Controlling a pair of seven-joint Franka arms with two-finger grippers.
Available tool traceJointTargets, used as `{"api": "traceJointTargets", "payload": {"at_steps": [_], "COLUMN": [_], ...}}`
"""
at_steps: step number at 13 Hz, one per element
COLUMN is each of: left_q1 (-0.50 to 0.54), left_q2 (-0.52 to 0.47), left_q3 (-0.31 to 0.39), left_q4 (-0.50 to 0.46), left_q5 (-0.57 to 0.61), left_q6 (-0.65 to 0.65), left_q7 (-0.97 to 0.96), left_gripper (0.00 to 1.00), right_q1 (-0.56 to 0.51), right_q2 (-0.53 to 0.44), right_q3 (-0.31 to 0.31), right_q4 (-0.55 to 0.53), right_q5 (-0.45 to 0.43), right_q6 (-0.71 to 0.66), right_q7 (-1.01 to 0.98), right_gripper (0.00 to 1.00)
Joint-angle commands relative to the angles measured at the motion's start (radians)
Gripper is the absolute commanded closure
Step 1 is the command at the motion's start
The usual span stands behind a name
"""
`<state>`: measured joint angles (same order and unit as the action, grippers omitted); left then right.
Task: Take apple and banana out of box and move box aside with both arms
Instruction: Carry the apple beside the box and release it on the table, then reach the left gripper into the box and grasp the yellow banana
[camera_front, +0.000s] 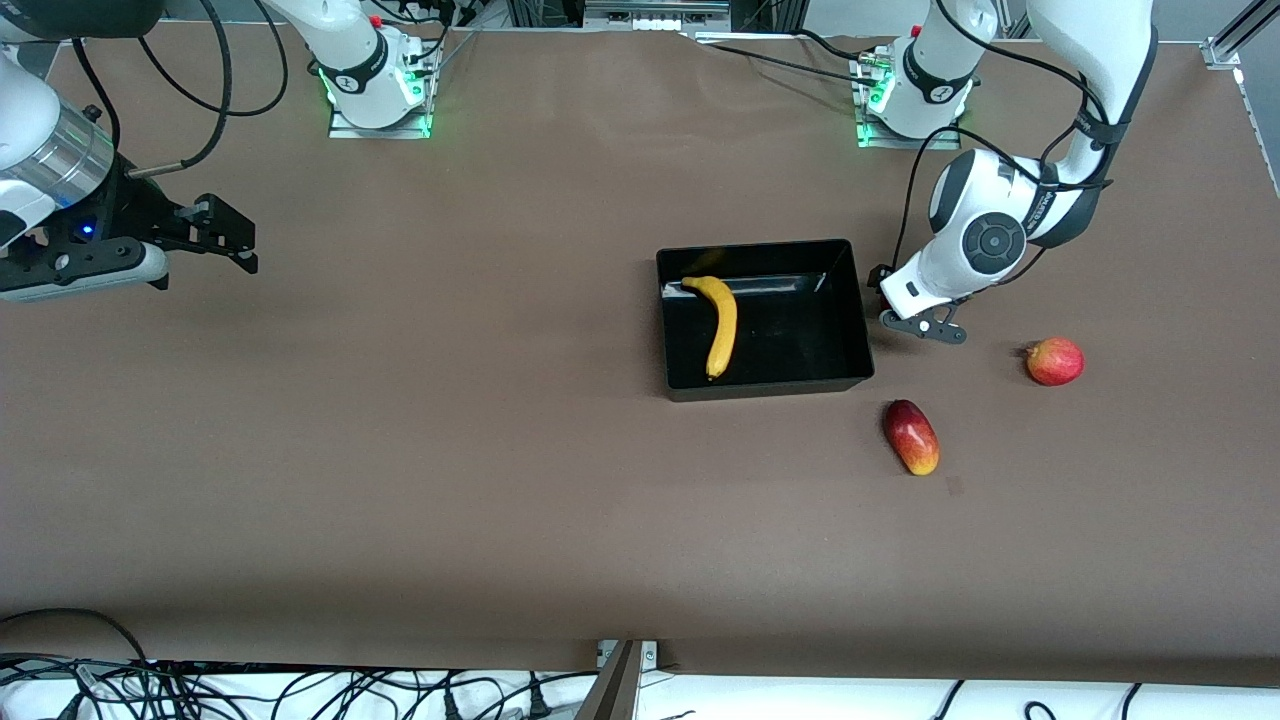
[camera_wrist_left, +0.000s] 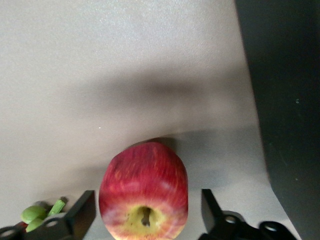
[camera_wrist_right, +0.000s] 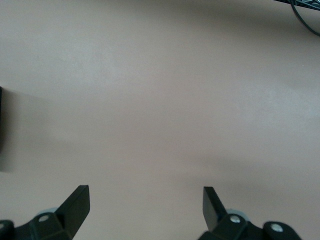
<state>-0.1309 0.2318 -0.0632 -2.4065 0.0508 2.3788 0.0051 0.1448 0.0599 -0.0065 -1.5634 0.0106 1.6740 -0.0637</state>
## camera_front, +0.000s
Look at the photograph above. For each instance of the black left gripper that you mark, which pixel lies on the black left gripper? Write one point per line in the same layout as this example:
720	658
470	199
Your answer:
874	277

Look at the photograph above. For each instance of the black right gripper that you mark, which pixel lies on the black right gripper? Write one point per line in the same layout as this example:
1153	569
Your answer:
133	212

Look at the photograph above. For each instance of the black plastic box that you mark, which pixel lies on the black plastic box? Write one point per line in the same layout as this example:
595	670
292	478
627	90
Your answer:
800	340

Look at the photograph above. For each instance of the yellow banana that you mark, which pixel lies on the yellow banana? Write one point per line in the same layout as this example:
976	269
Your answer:
724	325

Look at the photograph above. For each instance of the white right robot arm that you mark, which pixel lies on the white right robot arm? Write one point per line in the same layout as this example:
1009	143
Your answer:
20	110

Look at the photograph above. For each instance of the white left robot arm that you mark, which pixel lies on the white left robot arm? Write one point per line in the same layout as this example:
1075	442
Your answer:
1095	40

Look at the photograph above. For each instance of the red yellow mango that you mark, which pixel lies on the red yellow mango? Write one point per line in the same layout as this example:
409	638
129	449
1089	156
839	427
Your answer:
910	437

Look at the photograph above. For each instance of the red apple right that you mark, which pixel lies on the red apple right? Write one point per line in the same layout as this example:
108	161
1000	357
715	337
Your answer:
1055	362

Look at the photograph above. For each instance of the grey metal device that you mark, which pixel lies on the grey metal device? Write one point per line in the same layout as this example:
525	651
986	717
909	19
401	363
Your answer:
655	15

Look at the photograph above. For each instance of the dark slanted bar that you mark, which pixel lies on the dark slanted bar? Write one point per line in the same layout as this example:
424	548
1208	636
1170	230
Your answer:
612	695

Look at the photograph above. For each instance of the aluminium left arm base plate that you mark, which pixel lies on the aluminium left arm base plate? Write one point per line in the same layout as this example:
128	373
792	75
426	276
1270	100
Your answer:
905	143

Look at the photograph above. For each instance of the aluminium right arm base plate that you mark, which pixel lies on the aluminium right arm base plate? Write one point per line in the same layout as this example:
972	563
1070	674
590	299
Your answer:
380	131

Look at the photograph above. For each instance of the small aluminium bracket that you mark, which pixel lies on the small aluminium bracket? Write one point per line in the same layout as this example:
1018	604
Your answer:
648	654

